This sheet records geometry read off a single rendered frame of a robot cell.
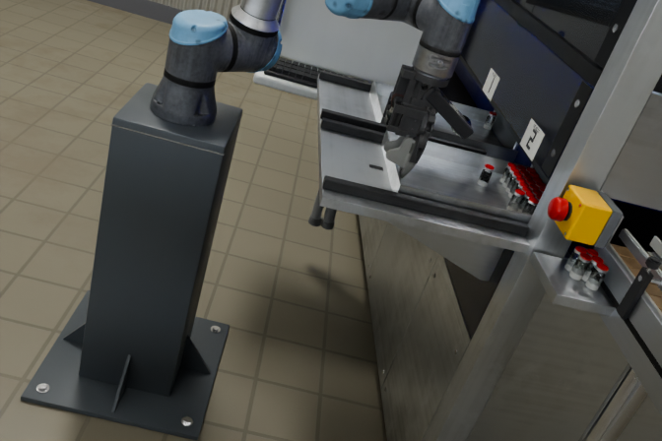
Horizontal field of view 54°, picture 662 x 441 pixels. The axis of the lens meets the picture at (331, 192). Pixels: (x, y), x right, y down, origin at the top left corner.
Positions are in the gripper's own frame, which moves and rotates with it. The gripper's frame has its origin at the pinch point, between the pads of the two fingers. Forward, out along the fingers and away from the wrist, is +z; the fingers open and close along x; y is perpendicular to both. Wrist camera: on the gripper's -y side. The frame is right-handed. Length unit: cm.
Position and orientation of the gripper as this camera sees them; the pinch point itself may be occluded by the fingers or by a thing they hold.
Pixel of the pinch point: (406, 172)
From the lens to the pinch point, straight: 126.6
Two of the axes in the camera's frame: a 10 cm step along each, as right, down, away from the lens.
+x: 0.3, 4.7, -8.8
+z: -2.7, 8.5, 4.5
